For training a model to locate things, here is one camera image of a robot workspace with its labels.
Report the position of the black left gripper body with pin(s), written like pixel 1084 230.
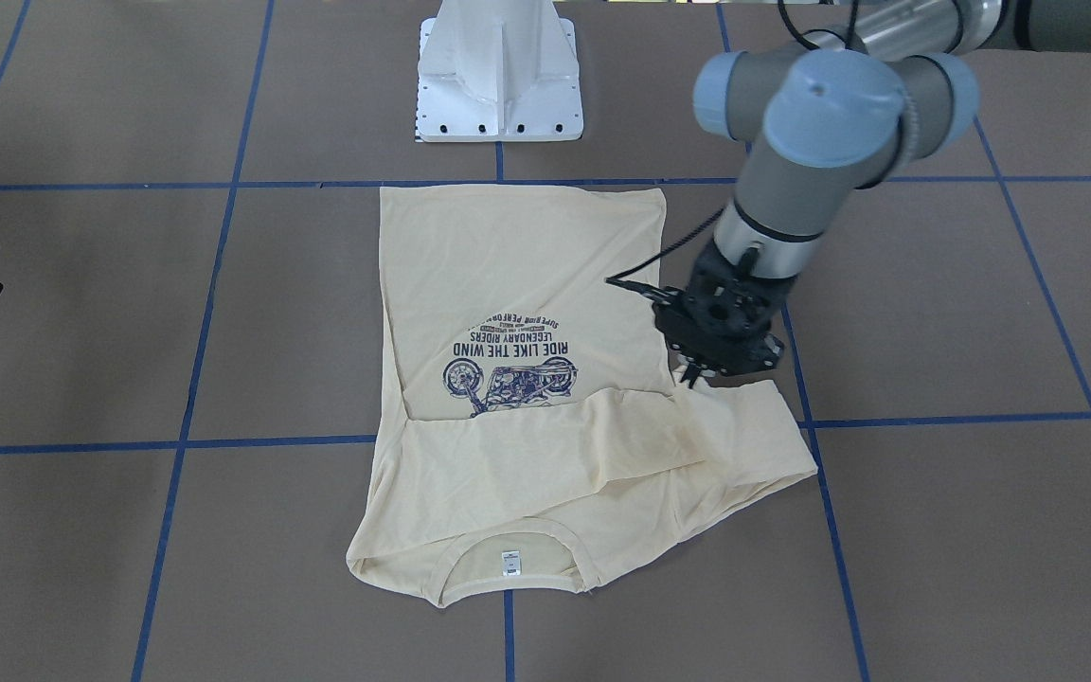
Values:
pixel 694 369

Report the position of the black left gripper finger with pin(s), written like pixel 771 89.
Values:
pixel 689 372

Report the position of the beige long-sleeve graphic t-shirt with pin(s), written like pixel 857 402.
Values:
pixel 532 434

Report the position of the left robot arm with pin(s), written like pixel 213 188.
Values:
pixel 836 110

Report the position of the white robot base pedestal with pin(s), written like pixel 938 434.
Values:
pixel 498 71

